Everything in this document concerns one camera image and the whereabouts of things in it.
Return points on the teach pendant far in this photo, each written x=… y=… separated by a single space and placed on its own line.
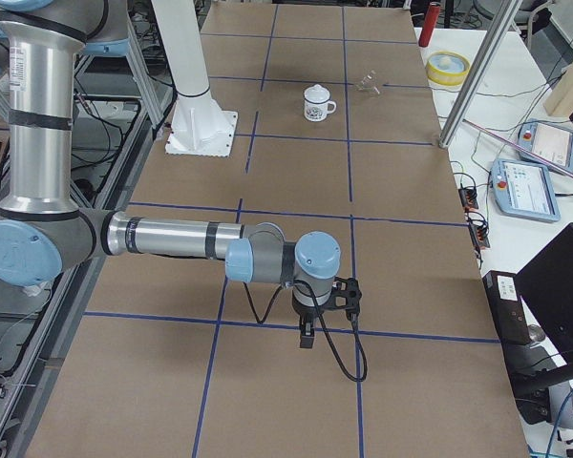
x=548 y=140

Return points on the teach pendant near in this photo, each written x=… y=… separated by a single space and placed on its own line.
x=524 y=190

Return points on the grey aluminium post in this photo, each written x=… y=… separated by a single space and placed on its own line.
x=485 y=54

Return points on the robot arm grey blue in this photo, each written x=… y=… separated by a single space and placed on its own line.
x=46 y=36
x=43 y=232

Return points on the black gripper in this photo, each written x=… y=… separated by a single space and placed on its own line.
x=307 y=313

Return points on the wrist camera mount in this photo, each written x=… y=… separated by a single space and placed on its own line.
x=345 y=295

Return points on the yellow rimmed bowl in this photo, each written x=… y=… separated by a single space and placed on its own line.
x=447 y=68

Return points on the teach pendant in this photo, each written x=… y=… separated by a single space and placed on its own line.
x=548 y=140
x=524 y=190

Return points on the white column stand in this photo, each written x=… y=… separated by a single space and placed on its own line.
x=199 y=126

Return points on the black box with label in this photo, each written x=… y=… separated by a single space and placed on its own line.
x=509 y=320

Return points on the red cylinder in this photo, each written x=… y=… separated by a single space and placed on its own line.
x=430 y=20

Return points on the black power strip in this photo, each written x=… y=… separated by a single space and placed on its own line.
x=478 y=229
x=469 y=197

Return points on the white ceramic lid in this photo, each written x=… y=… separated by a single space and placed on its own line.
x=316 y=94

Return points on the black laptop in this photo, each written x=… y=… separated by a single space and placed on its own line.
x=546 y=285

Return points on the white enamel mug blue rim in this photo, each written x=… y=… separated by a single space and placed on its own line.
x=315 y=111

